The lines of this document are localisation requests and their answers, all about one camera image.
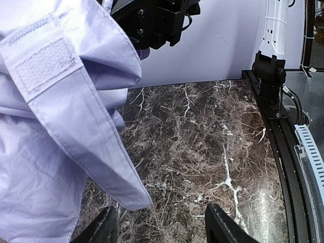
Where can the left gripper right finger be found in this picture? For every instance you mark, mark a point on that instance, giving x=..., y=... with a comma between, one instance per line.
x=221, y=228

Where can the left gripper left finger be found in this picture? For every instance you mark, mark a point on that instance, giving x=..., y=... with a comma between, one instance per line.
x=102, y=229

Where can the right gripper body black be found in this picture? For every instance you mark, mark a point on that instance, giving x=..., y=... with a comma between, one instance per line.
x=153, y=23

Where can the lavender folding umbrella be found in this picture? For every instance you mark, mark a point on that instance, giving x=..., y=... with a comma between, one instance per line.
x=66, y=66

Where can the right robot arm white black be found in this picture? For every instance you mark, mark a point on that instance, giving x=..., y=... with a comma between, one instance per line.
x=269, y=64

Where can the black front table rail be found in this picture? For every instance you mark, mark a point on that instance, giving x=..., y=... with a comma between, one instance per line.
x=303, y=201

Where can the grey slotted cable duct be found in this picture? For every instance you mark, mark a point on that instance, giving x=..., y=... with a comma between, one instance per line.
x=316, y=162

